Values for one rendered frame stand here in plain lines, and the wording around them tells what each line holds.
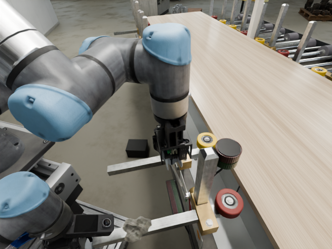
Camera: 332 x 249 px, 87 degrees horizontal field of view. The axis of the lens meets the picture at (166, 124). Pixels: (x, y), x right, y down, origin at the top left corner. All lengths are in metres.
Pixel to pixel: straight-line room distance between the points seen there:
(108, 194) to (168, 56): 1.52
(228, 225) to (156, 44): 0.77
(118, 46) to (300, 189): 0.65
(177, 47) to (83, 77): 0.13
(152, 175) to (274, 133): 1.15
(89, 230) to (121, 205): 1.11
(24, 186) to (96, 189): 1.40
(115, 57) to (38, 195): 0.27
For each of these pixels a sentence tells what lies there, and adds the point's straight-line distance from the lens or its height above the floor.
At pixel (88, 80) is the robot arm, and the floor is 1.33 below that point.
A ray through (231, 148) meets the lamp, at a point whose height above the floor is 1.12.
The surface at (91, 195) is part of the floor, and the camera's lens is 1.75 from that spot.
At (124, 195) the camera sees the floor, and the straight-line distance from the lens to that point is 1.65.
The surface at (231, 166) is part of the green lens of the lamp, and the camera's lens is 0.45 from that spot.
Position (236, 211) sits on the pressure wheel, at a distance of 0.59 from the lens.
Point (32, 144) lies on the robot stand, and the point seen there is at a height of 1.04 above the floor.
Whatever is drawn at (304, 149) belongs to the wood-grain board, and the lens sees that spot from 0.84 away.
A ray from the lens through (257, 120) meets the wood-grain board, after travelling 0.89.
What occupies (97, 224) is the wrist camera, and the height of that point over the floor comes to 0.97.
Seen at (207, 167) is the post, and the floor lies 1.08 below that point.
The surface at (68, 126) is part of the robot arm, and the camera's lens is 0.22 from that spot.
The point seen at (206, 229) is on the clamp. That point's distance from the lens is 0.60.
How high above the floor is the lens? 1.44
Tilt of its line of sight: 43 degrees down
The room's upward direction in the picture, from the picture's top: 4 degrees counter-clockwise
